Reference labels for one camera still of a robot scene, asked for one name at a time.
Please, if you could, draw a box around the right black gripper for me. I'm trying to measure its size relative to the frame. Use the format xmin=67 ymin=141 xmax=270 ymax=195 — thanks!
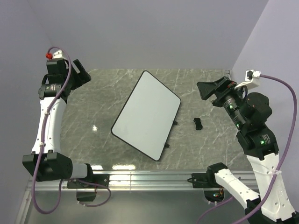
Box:
xmin=196 ymin=74 xmax=246 ymax=127

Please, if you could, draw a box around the blue whiteboard eraser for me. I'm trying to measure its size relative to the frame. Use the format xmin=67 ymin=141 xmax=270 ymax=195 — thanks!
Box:
xmin=193 ymin=118 xmax=203 ymax=130

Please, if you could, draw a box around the white whiteboard black frame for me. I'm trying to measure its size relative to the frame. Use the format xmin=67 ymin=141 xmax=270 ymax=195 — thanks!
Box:
xmin=111 ymin=70 xmax=181 ymax=161

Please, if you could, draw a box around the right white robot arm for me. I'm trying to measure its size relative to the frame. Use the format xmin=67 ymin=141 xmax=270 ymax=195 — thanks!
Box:
xmin=191 ymin=70 xmax=299 ymax=224

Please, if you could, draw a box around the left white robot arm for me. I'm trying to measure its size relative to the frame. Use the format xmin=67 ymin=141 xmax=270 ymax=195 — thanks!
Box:
xmin=22 ymin=58 xmax=95 ymax=188

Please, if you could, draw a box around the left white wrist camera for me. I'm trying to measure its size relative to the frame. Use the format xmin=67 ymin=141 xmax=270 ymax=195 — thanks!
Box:
xmin=45 ymin=50 xmax=64 ymax=60

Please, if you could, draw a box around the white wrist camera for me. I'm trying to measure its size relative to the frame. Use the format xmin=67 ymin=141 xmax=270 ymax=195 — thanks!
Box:
xmin=235 ymin=70 xmax=261 ymax=90
xmin=45 ymin=50 xmax=64 ymax=60

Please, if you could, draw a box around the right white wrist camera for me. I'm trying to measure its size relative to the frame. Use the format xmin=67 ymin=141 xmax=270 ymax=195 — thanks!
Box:
xmin=235 ymin=70 xmax=261 ymax=90

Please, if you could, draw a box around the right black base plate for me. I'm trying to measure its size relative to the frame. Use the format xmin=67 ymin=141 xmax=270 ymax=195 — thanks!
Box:
xmin=187 ymin=173 xmax=214 ymax=189

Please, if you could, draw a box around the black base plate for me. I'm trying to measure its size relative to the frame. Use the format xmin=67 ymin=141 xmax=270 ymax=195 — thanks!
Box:
xmin=66 ymin=174 xmax=110 ymax=189
xmin=187 ymin=173 xmax=214 ymax=189

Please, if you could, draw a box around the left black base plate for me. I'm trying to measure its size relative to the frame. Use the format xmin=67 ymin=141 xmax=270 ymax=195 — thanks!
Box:
xmin=66 ymin=174 xmax=110 ymax=189

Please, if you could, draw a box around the aluminium mounting rail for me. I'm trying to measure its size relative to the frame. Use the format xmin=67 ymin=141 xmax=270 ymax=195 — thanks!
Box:
xmin=27 ymin=170 xmax=260 ymax=192

